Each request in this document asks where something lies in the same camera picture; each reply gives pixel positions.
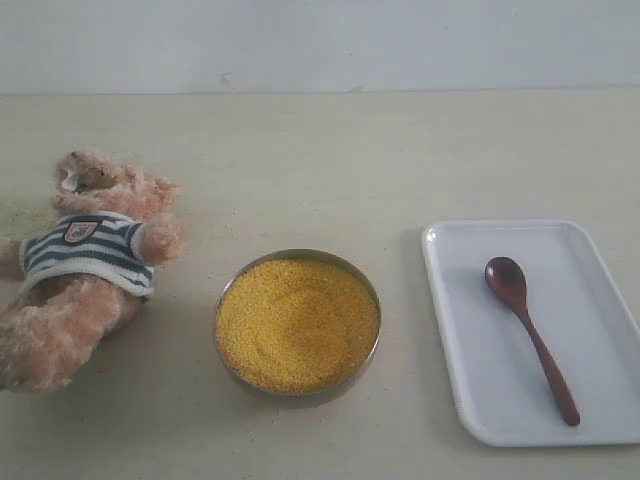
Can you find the dark red wooden spoon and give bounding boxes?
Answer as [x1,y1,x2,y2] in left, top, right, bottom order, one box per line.
[484,256,581,427]

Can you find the pink teddy bear striped sweater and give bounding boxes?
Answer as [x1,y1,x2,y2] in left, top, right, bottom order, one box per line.
[1,150,185,393]

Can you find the yellow millet grains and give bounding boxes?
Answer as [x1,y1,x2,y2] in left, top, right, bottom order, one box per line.
[216,254,380,396]

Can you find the metal bowl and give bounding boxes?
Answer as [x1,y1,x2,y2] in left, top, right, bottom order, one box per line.
[214,248,384,410]

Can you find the white rectangular tray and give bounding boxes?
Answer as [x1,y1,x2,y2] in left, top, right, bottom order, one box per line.
[421,219,639,447]

